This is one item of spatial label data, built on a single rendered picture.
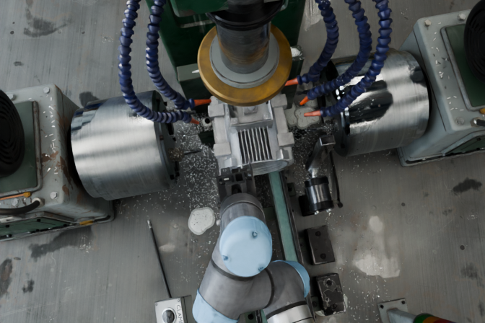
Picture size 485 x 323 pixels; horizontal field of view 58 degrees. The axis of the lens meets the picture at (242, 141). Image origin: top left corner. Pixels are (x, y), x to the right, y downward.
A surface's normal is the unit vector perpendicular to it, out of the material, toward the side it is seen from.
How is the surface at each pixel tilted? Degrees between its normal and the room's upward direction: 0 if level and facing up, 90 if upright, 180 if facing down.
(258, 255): 30
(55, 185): 0
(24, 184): 0
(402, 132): 58
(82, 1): 0
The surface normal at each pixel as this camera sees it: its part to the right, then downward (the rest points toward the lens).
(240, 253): 0.07, 0.25
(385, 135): 0.14, 0.66
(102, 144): 0.02, -0.04
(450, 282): -0.03, -0.26
